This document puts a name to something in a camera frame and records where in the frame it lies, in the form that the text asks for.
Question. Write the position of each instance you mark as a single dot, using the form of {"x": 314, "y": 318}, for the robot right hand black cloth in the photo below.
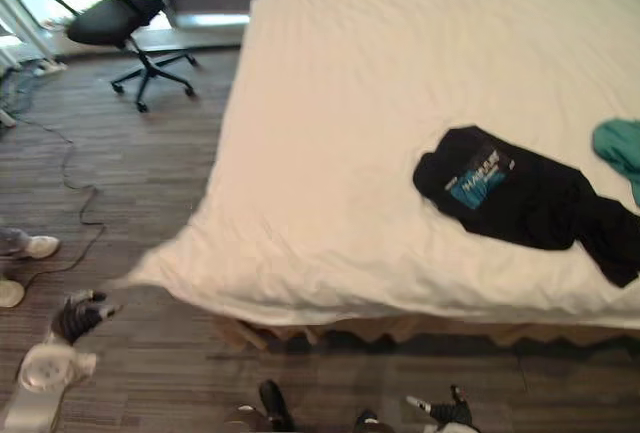
{"x": 452, "y": 413}

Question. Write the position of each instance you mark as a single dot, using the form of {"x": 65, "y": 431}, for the robot left hand black cloth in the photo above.
{"x": 80, "y": 315}

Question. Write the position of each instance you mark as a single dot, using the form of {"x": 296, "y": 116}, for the white bed sheet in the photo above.
{"x": 350, "y": 153}

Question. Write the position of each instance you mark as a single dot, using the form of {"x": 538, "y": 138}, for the teal cloth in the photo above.
{"x": 620, "y": 145}

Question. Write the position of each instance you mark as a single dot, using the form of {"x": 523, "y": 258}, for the person's foot white shoe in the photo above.
{"x": 10, "y": 293}
{"x": 40, "y": 247}

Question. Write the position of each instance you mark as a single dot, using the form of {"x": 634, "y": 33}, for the robot right foot dark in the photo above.
{"x": 366, "y": 422}

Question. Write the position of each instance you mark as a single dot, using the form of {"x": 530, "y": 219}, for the robot foot dark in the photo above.
{"x": 275, "y": 403}
{"x": 366, "y": 422}

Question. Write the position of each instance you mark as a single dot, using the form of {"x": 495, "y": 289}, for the robot left foot dark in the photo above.
{"x": 275, "y": 403}

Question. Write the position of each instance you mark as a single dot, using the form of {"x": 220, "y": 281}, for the black t-shirt blue print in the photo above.
{"x": 540, "y": 203}

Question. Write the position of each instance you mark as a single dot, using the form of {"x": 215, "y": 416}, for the black office chair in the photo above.
{"x": 105, "y": 20}

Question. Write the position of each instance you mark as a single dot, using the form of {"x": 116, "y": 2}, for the wooden bed frame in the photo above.
{"x": 380, "y": 331}

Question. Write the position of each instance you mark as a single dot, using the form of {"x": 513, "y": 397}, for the white metal rack frame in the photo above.
{"x": 25, "y": 8}

